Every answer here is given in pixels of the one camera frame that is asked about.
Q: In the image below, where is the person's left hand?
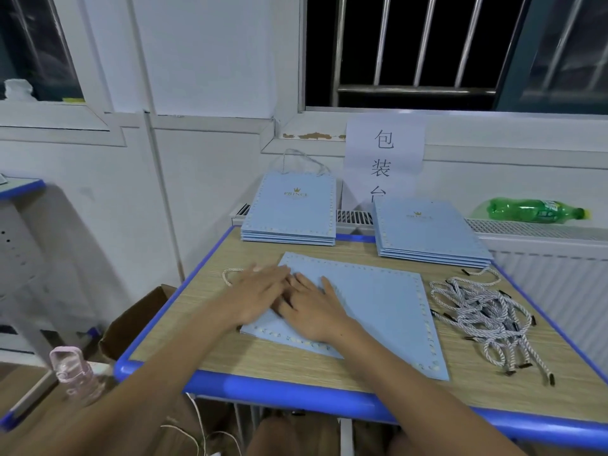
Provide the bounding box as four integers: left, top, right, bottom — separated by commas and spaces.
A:
217, 265, 293, 327

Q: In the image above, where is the teal framed sliding window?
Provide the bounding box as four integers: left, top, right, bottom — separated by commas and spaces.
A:
498, 0, 608, 115

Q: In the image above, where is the metal window grille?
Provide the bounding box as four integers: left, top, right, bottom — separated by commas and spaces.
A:
304, 0, 528, 112

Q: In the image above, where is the pink water bottle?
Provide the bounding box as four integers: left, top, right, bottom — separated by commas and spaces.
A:
49, 346, 104, 402

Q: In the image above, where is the stack of blue paper bags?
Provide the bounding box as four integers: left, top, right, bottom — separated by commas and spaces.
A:
372, 196, 495, 270

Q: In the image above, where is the person's right forearm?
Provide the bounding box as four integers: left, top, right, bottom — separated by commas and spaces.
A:
332, 327, 528, 456

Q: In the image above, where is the white paper sign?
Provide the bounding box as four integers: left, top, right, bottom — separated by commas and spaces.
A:
342, 113, 427, 210

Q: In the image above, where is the person's left forearm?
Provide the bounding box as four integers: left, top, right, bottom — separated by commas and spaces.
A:
19, 313, 243, 456

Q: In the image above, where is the grey metal desk blue edge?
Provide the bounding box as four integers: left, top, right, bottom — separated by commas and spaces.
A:
0, 177, 101, 431

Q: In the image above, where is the blue-edged wooden desk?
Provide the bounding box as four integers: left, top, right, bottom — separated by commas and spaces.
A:
114, 227, 608, 450

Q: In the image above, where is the person's right hand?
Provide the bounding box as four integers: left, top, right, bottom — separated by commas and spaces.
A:
275, 275, 357, 346

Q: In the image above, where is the brown cardboard box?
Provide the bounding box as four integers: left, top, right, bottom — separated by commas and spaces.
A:
99, 284, 177, 362

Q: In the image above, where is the pile of white twisted ropes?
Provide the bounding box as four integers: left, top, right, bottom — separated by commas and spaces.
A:
429, 269, 557, 386

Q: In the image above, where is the white radiator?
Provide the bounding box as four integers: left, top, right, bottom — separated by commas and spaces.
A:
232, 202, 608, 376

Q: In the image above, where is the white cable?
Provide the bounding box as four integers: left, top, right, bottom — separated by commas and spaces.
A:
161, 394, 243, 456

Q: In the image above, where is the person's leg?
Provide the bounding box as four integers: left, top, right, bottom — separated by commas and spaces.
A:
247, 417, 339, 456

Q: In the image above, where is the white framed window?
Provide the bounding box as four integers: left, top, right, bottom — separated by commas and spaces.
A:
0, 0, 127, 146

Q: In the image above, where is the stack of finished blue bags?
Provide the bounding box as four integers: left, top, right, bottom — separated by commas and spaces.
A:
239, 251, 450, 382

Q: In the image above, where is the small white container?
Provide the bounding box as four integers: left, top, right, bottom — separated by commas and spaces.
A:
3, 79, 37, 101

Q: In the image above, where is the green plastic bottle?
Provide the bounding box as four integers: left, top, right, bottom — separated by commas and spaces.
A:
487, 197, 590, 224

